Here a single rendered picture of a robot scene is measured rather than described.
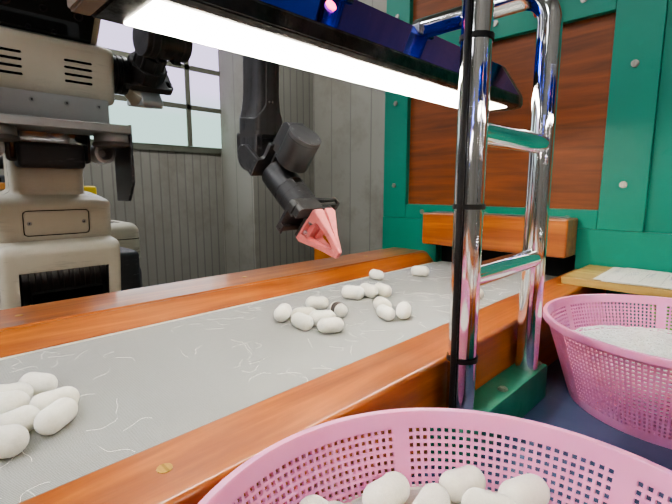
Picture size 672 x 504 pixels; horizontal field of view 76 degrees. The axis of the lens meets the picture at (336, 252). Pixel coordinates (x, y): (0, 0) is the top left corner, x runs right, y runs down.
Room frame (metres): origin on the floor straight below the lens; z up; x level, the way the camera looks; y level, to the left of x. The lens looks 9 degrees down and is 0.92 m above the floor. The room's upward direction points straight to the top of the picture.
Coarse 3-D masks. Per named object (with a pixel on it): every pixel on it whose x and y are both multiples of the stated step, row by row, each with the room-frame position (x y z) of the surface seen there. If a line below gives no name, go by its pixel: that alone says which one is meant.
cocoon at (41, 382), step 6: (30, 372) 0.35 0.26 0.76; (36, 372) 0.35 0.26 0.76; (24, 378) 0.34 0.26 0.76; (30, 378) 0.34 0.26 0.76; (36, 378) 0.34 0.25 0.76; (42, 378) 0.34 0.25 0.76; (48, 378) 0.34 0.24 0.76; (54, 378) 0.35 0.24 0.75; (30, 384) 0.34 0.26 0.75; (36, 384) 0.34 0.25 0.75; (42, 384) 0.34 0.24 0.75; (48, 384) 0.34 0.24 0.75; (54, 384) 0.35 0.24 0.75; (36, 390) 0.34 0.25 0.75; (42, 390) 0.34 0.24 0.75; (48, 390) 0.34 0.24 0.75
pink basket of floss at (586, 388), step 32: (576, 320) 0.56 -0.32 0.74; (608, 320) 0.57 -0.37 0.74; (640, 320) 0.56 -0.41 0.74; (576, 352) 0.43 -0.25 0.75; (608, 352) 0.38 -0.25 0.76; (640, 352) 0.37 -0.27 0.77; (576, 384) 0.44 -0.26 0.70; (608, 384) 0.40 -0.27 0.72; (640, 384) 0.37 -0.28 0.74; (608, 416) 0.41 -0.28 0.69; (640, 416) 0.42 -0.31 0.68
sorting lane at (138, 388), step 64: (192, 320) 0.56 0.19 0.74; (256, 320) 0.56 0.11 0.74; (384, 320) 0.56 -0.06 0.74; (448, 320) 0.56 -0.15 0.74; (64, 384) 0.37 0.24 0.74; (128, 384) 0.37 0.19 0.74; (192, 384) 0.37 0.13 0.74; (256, 384) 0.37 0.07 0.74; (64, 448) 0.27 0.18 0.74; (128, 448) 0.27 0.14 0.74
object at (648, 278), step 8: (608, 272) 0.69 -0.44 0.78; (616, 272) 0.69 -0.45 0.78; (624, 272) 0.69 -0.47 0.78; (632, 272) 0.69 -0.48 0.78; (640, 272) 0.69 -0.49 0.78; (648, 272) 0.69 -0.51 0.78; (656, 272) 0.69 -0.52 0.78; (664, 272) 0.69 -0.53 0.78; (608, 280) 0.63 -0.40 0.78; (616, 280) 0.63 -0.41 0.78; (624, 280) 0.63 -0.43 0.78; (632, 280) 0.63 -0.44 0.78; (640, 280) 0.63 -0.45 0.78; (648, 280) 0.63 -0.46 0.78; (656, 280) 0.63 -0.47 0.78; (664, 280) 0.63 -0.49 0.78; (664, 288) 0.58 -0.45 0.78
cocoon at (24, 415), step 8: (16, 408) 0.29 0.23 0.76; (24, 408) 0.29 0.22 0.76; (32, 408) 0.29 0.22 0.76; (0, 416) 0.28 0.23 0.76; (8, 416) 0.28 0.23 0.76; (16, 416) 0.28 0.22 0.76; (24, 416) 0.28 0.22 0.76; (32, 416) 0.29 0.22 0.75; (0, 424) 0.27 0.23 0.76; (8, 424) 0.28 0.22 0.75; (24, 424) 0.28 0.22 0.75; (32, 424) 0.29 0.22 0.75
